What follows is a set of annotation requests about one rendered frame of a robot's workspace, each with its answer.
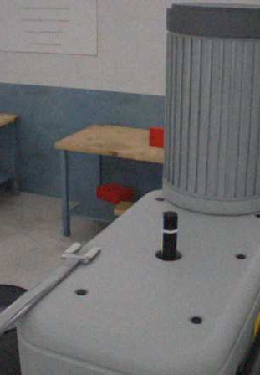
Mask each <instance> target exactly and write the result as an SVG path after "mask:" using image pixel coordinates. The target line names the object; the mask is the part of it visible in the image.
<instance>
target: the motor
mask: <svg viewBox="0 0 260 375"><path fill-rule="evenodd" d="M166 30H167V31H169V33H167V34H166V92H165V124H164V155H163V178H162V192H163V194H164V196H165V197H166V198H167V199H168V200H169V201H170V202H171V203H173V204H175V205H176V206H180V207H182V208H184V209H187V210H191V211H193V212H197V213H204V214H210V215H219V216H240V215H247V214H252V213H258V212H260V4H236V3H194V2H186V3H172V4H171V8H166Z"/></svg>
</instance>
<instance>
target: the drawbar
mask: <svg viewBox="0 0 260 375"><path fill-rule="evenodd" d="M162 218H163V230H165V231H170V232H171V231H175V230H178V214H177V212H174V211H170V210H169V211H165V212H162ZM161 231H162V230H161ZM176 251H177V231H176V232H173V233H167V232H162V253H161V260H163V261H176Z"/></svg>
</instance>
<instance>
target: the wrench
mask: <svg viewBox="0 0 260 375"><path fill-rule="evenodd" d="M80 250H81V244H74V245H73V246H70V247H69V248H68V249H67V250H66V251H65V253H64V254H62V255H61V260H62V262H61V263H59V264H58V265H57V267H56V268H54V269H53V270H52V271H50V272H48V273H47V274H46V276H45V277H43V278H42V279H41V280H40V281H38V282H37V284H36V285H34V286H33V287H32V288H31V289H29V290H28V291H27V292H26V293H25V294H24V295H22V296H20V298H19V299H17V300H16V301H15V302H14V303H12V304H11V305H10V306H9V307H8V308H7V309H6V310H5V311H3V312H2V313H1V314H0V336H1V335H2V334H3V333H4V332H5V331H6V330H7V329H8V328H10V327H11V325H12V324H13V323H14V322H15V321H18V319H19V318H20V317H21V316H23V315H25V313H26V312H27V311H28V310H29V309H31V308H32V307H33V306H34V305H35V304H36V303H37V302H38V301H40V300H42V298H43V297H44V296H45V295H46V294H48V293H49V292H50V291H51V290H52V289H53V288H54V287H55V286H56V285H58V284H59V283H60V282H61V280H62V279H63V278H64V277H65V276H67V275H69V274H70V273H71V272H72V271H73V269H75V268H76V267H77V266H78V265H88V264H89V262H92V261H93V260H94V259H95V258H96V257H97V256H98V255H99V254H100V253H101V249H99V248H93V249H91V250H90V251H89V252H88V253H87V254H86V255H85V256H80V255H76V254H77V253H78V252H79V251H80Z"/></svg>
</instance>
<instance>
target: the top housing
mask: <svg viewBox="0 0 260 375"><path fill-rule="evenodd" d="M169 210H170V211H174V212H177V214H178V231H177V251H176V261H163V260H161V226H162V212H165V211H169ZM93 248H99V249H101V253H100V254H99V255H98V256H97V257H96V258H95V259H94V260H93V261H92V262H89V264H88V265H78V266H77V267H76V268H75V269H73V271H72V272H71V273H70V274H69V275H67V276H65V277H64V278H63V279H62V280H61V282H60V283H59V284H58V285H56V286H55V287H54V288H53V289H52V290H51V291H50V292H49V293H48V294H46V295H45V296H44V297H43V298H42V300H40V301H38V302H37V303H36V304H35V305H34V306H33V307H32V308H31V309H29V310H28V311H27V312H26V313H25V315H23V316H21V317H20V318H19V319H18V321H16V324H17V335H18V349H19V353H20V362H21V373H22V375H236V370H237V367H238V365H239V364H240V365H243V366H244V365H245V362H246V360H247V355H248V353H249V352H250V349H251V346H252V344H253V342H254V340H255V337H256V336H257V333H258V330H259V328H260V212H258V213H252V214H247V215H240V216H219V215H210V214H204V213H197V212H193V211H191V210H187V209H184V208H182V207H180V206H176V205H175V204H173V203H171V202H170V201H169V200H168V199H167V198H166V197H165V196H164V194H163V192H162V190H156V191H153V192H150V193H147V194H146V195H145V196H144V197H143V198H142V199H140V200H139V201H138V202H137V203H135V204H134V205H133V206H132V207H131V208H129V209H128V210H127V211H126V212H124V213H123V214H122V215H121V216H119V217H118V218H117V219H116V220H115V221H114V222H113V223H112V224H111V225H109V226H108V227H107V228H106V229H105V230H104V231H103V232H101V233H99V234H98V235H97V236H96V237H95V238H93V239H92V240H91V241H90V242H88V243H87V244H86V245H85V246H84V247H83V248H82V249H81V250H80V251H79V252H78V253H77V254H76V255H80V256H85V255H86V254H87V253H88V252H89V251H90V250H91V249H93Z"/></svg>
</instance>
